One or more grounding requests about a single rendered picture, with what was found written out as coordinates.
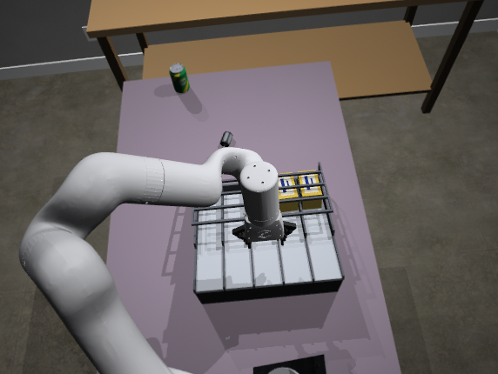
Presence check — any green drink can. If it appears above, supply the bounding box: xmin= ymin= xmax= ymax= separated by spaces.
xmin=170 ymin=63 xmax=190 ymax=93

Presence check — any yellow butter carton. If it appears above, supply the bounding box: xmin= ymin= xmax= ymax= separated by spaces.
xmin=298 ymin=170 xmax=322 ymax=210
xmin=278 ymin=177 xmax=299 ymax=212

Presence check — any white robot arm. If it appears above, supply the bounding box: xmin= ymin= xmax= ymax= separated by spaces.
xmin=19 ymin=147 xmax=279 ymax=374

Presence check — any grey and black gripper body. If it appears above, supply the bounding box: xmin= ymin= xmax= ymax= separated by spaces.
xmin=244 ymin=210 xmax=284 ymax=242

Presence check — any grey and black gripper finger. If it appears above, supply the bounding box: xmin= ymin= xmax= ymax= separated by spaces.
xmin=232 ymin=225 xmax=251 ymax=249
xmin=280 ymin=221 xmax=296 ymax=245

